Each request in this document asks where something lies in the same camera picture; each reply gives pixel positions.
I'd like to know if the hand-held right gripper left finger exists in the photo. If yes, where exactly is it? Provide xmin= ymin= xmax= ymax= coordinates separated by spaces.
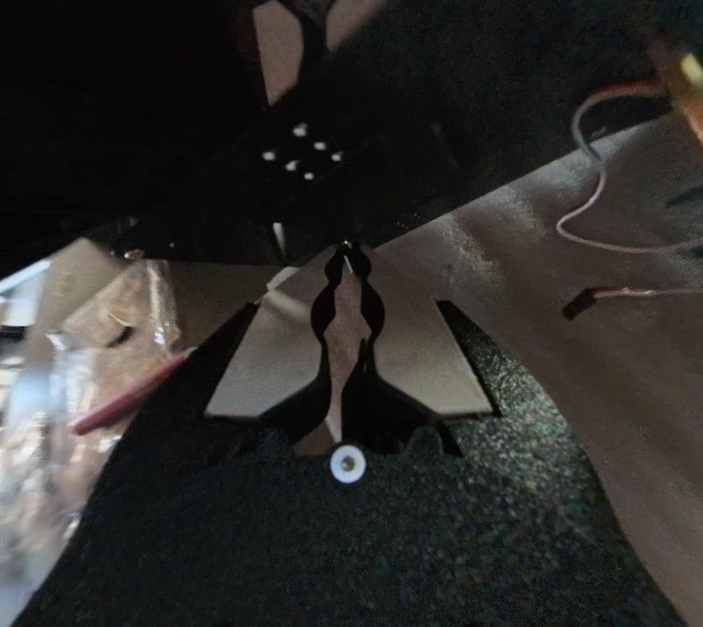
xmin=204 ymin=246 xmax=345 ymax=422

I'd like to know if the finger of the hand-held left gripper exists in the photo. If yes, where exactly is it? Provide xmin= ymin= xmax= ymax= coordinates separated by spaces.
xmin=252 ymin=0 xmax=306 ymax=107
xmin=325 ymin=0 xmax=393 ymax=52

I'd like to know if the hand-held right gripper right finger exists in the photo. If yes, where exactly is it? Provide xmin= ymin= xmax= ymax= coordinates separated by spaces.
xmin=354 ymin=244 xmax=493 ymax=418

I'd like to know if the blue toy robot arm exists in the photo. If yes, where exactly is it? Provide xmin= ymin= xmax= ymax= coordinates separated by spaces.
xmin=0 ymin=0 xmax=703 ymax=320

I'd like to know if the dark grey desk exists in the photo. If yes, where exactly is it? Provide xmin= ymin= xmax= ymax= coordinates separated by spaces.
xmin=165 ymin=259 xmax=341 ymax=446

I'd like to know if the dark red screwdriver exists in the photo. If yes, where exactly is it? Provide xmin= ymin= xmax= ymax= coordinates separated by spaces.
xmin=68 ymin=347 xmax=197 ymax=437

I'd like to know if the white foam sheet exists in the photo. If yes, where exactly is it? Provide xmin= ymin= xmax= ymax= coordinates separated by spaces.
xmin=373 ymin=116 xmax=703 ymax=627

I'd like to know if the pile of clear plastic bags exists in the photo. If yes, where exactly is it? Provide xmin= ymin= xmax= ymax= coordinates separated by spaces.
xmin=0 ymin=238 xmax=196 ymax=611

